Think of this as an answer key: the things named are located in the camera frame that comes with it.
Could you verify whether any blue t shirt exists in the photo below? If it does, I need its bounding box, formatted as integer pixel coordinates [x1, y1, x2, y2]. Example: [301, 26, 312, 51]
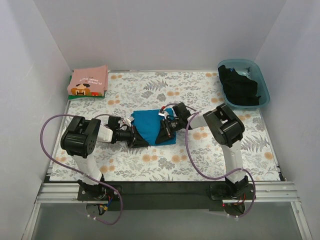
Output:
[131, 109, 177, 146]

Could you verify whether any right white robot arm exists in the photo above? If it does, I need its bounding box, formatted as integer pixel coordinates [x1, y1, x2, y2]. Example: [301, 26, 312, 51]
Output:
[155, 102, 249, 198]

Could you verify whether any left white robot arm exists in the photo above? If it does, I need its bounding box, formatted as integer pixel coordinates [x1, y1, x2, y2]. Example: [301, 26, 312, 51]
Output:
[60, 115, 149, 200]

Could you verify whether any floral table mat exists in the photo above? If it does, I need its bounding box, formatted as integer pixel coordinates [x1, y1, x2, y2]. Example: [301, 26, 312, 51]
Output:
[49, 70, 280, 183]

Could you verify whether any folded pink t shirt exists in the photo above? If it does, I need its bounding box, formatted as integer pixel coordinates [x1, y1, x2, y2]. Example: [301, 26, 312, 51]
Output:
[67, 65, 108, 97]

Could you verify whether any black t shirt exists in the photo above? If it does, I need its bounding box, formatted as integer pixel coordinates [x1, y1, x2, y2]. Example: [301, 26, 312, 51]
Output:
[218, 65, 261, 106]

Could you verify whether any teal plastic bin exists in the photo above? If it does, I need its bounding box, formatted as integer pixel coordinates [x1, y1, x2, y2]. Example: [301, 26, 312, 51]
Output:
[218, 59, 270, 109]

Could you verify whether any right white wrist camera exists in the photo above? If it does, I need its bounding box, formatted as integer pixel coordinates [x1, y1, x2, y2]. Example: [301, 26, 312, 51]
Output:
[158, 106, 169, 119]

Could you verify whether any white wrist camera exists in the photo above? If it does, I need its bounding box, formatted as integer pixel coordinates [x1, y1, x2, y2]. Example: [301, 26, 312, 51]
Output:
[125, 116, 135, 127]
[158, 106, 169, 119]

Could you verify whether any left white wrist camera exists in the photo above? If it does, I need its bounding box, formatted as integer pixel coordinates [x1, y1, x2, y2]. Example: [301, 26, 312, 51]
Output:
[125, 116, 135, 127]

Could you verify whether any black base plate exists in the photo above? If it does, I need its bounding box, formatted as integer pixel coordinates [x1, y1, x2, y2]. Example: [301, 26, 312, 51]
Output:
[77, 180, 254, 213]

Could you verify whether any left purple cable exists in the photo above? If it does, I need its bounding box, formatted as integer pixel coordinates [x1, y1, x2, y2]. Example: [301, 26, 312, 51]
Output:
[39, 113, 124, 225]

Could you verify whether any aluminium frame rail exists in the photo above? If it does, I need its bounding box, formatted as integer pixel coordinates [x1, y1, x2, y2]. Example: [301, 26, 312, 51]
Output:
[23, 181, 312, 240]

